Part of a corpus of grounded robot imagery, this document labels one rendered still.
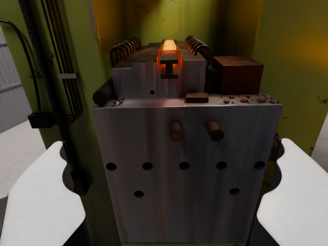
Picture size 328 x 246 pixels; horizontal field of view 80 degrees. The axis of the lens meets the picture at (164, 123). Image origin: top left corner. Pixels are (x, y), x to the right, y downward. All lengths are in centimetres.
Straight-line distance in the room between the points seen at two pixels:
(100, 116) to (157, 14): 58
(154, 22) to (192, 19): 15
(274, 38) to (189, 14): 40
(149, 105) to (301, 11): 44
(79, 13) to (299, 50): 58
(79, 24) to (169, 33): 41
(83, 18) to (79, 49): 8
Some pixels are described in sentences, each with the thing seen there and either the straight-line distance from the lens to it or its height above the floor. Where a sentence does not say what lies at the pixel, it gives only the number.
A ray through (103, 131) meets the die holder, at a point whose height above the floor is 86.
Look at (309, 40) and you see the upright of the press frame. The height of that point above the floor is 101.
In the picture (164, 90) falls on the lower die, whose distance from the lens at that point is 44.
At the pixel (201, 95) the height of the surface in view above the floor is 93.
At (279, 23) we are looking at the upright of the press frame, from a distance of 63.
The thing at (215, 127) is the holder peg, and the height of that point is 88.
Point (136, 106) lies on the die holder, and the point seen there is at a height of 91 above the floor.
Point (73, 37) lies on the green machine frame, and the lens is 62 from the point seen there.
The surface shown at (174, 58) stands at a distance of 33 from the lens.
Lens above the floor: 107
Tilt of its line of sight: 27 degrees down
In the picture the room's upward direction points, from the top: 2 degrees counter-clockwise
